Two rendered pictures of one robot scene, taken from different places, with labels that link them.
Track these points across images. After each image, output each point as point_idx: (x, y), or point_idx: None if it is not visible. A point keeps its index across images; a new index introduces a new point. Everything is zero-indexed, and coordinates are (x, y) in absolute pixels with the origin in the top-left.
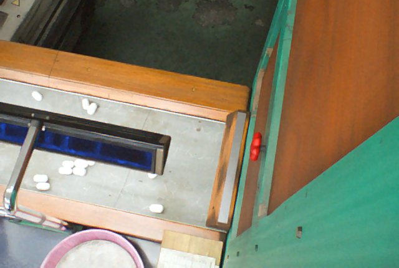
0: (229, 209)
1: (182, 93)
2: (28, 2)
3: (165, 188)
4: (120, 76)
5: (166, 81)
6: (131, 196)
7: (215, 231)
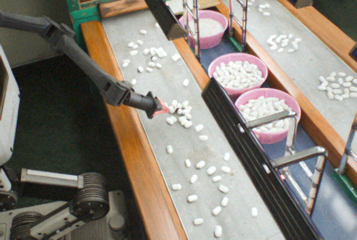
0: None
1: (97, 38)
2: (52, 205)
3: (147, 28)
4: (101, 58)
5: (93, 44)
6: (158, 34)
7: None
